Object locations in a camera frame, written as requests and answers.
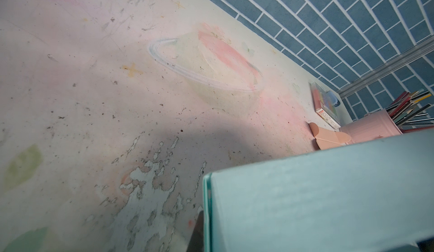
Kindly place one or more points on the light blue paper box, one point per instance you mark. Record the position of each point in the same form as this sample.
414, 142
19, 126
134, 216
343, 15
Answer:
374, 196

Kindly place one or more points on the box of coloured markers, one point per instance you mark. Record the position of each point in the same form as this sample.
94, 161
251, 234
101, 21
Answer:
323, 106

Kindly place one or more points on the pink flat paper box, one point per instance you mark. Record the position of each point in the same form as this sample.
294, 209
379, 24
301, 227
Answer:
327, 139

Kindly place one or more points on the pink pencil cup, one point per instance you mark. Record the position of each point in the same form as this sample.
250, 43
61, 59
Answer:
371, 127

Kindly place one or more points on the coloured pencils bundle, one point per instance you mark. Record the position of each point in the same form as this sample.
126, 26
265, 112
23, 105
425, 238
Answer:
407, 113

